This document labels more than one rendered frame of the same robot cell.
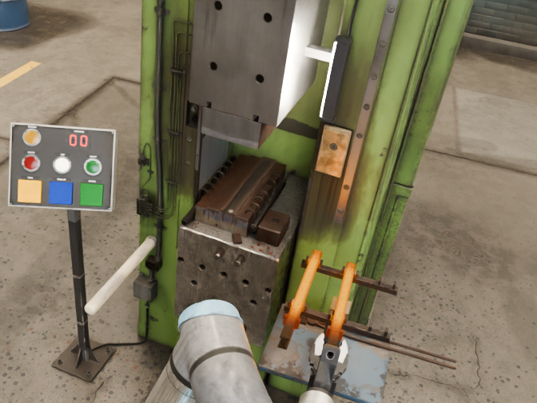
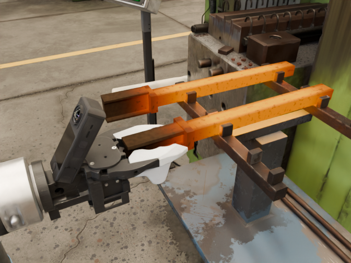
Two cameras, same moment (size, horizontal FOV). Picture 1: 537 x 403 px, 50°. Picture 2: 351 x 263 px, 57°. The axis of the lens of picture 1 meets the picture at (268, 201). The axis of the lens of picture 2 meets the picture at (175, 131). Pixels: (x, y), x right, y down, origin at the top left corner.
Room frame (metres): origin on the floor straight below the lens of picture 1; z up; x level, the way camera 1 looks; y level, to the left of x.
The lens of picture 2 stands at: (0.87, -0.57, 1.27)
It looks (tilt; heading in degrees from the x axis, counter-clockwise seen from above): 35 degrees down; 53
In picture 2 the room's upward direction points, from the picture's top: straight up
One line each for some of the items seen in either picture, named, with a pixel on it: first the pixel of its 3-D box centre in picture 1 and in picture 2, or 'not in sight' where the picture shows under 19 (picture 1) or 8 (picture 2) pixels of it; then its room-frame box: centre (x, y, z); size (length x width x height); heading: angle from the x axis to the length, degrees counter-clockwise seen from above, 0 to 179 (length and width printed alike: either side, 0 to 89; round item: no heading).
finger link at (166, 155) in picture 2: (340, 357); (159, 167); (1.07, -0.26, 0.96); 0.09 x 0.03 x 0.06; 156
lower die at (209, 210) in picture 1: (243, 189); (278, 21); (1.81, 0.10, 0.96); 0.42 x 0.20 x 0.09; 165
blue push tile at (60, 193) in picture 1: (61, 193); not in sight; (1.54, 0.70, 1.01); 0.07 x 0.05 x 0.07; 100
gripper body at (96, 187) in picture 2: (322, 384); (83, 177); (0.97, -0.21, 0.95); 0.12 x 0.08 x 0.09; 170
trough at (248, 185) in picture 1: (250, 184); (284, 12); (1.80, 0.08, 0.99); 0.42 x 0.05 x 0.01; 165
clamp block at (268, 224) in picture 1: (273, 227); (272, 48); (1.61, -0.03, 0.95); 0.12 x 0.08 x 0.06; 165
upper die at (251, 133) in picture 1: (254, 104); not in sight; (1.81, 0.10, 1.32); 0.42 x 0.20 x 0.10; 165
